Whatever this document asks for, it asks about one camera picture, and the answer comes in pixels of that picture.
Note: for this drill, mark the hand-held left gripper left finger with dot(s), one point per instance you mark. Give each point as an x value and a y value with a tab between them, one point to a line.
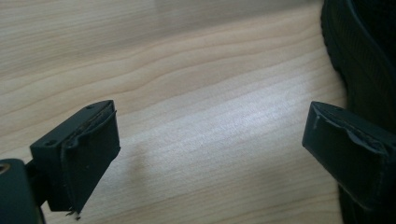
81	152

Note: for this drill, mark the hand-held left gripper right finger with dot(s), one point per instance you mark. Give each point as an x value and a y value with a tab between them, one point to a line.
345	146

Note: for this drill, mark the black ribbed shoe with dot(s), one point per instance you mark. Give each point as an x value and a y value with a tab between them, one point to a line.
364	53

